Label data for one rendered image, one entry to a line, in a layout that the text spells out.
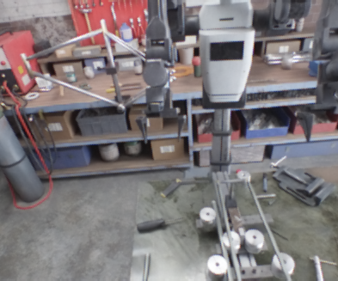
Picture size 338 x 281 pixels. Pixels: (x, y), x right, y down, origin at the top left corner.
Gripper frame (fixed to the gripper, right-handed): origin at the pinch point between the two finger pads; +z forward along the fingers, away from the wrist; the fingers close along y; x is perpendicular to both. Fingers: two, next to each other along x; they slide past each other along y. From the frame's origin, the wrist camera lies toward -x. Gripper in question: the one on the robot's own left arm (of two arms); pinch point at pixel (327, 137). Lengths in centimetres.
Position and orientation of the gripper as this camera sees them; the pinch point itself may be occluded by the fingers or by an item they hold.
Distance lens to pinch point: 78.7
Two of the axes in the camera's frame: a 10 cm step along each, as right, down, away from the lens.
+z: 0.3, 9.9, 1.1
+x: 1.3, -1.1, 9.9
